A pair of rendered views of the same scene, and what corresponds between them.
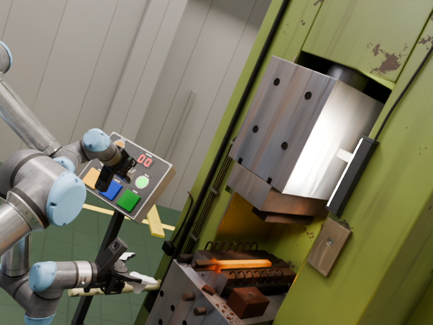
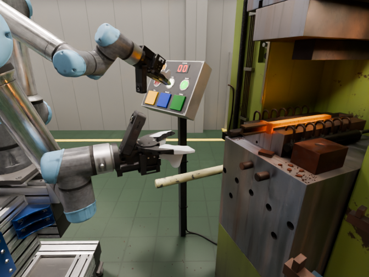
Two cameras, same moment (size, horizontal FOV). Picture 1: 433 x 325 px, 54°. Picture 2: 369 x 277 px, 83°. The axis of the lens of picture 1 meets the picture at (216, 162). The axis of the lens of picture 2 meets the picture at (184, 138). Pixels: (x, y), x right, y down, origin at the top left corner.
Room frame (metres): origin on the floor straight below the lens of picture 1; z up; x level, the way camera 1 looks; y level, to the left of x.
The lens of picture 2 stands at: (0.70, -0.14, 1.22)
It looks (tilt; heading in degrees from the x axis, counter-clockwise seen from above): 21 degrees down; 22
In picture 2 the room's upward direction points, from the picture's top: straight up
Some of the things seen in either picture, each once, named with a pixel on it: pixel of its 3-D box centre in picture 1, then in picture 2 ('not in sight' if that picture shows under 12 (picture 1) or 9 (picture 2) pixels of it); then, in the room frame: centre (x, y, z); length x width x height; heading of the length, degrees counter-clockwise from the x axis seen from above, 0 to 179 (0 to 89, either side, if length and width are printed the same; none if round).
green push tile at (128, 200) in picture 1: (128, 200); (178, 103); (1.65, 0.27, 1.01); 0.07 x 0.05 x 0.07; 69
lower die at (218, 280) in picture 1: (245, 268); (302, 127); (1.60, -0.28, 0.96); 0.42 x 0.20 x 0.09; 134
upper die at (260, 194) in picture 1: (283, 191); (324, 25); (1.60, -0.28, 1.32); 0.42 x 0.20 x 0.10; 134
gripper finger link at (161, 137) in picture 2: (124, 262); (162, 141); (1.24, 0.15, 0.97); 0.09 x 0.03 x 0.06; 171
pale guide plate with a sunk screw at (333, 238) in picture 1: (328, 246); not in sight; (1.32, -0.45, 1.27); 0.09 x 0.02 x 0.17; 44
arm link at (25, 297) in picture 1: (38, 302); (76, 195); (1.03, 0.30, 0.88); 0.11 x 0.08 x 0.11; 65
